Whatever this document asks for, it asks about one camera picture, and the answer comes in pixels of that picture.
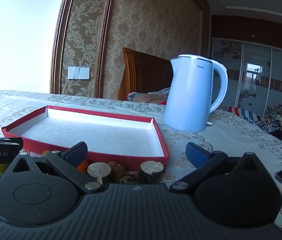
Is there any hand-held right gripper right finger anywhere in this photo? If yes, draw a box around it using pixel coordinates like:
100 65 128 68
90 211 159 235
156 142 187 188
169 142 274 194

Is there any striped cloth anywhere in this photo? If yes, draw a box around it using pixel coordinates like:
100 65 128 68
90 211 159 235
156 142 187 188
222 105 257 124

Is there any dark log piece beige end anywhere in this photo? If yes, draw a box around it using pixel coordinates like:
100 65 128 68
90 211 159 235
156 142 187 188
87 162 112 178
139 161 165 183

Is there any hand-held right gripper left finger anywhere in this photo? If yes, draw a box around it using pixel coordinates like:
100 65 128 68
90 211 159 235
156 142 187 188
4 141 104 194

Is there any sliding door wardrobe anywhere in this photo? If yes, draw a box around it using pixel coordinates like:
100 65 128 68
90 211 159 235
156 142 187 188
210 15 282 118

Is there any brown wooden headboard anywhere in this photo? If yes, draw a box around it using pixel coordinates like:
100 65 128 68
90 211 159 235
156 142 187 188
118 47 174 102

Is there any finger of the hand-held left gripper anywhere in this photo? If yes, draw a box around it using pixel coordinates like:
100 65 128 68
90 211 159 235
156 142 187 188
0 135 24 153

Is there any brown wall trim frame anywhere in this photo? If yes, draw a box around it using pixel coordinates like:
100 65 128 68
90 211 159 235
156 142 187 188
50 0 116 98

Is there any large orange tangerine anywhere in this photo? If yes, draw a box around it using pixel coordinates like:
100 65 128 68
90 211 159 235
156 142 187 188
77 160 90 174

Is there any white wall switch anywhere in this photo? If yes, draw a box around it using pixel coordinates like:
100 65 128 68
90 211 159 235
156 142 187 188
68 66 91 80

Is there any light blue electric kettle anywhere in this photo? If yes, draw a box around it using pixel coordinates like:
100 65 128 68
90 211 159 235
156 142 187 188
163 54 228 132

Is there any red shallow box tray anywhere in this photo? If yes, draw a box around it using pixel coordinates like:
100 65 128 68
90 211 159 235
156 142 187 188
1 106 170 174

